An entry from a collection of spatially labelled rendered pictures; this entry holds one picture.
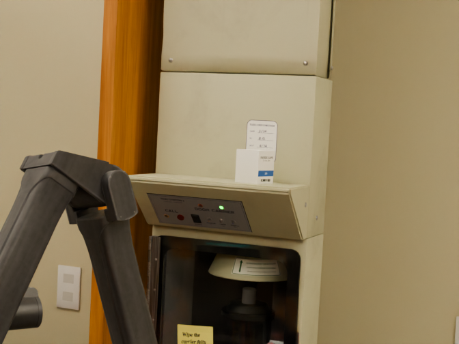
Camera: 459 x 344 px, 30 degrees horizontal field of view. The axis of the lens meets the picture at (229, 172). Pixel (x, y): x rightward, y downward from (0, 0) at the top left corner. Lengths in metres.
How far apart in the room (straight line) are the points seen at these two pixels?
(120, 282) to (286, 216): 0.42
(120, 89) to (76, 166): 0.53
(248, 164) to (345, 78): 0.55
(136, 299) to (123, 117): 0.54
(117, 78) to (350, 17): 0.62
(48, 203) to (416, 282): 1.07
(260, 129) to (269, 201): 0.17
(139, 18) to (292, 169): 0.43
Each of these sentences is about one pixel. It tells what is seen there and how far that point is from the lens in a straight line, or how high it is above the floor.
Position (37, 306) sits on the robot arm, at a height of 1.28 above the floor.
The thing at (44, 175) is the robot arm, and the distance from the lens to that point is 1.14.
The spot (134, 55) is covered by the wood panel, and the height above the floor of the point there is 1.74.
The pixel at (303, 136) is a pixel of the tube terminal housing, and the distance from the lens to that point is 1.58.
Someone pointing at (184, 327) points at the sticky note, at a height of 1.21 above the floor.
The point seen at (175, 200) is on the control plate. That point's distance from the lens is 1.59.
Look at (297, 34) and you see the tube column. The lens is 1.60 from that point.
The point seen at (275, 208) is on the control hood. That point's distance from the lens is 1.51.
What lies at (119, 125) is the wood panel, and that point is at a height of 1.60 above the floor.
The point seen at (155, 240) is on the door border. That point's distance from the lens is 1.70.
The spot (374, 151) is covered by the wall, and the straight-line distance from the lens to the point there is 1.99.
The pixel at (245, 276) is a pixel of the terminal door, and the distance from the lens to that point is 1.63.
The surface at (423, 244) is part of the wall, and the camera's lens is 1.98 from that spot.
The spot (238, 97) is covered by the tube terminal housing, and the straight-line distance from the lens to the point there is 1.63.
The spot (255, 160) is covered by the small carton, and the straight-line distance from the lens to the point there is 1.52.
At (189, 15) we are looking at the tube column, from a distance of 1.69.
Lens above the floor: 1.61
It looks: 3 degrees down
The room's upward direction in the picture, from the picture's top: 3 degrees clockwise
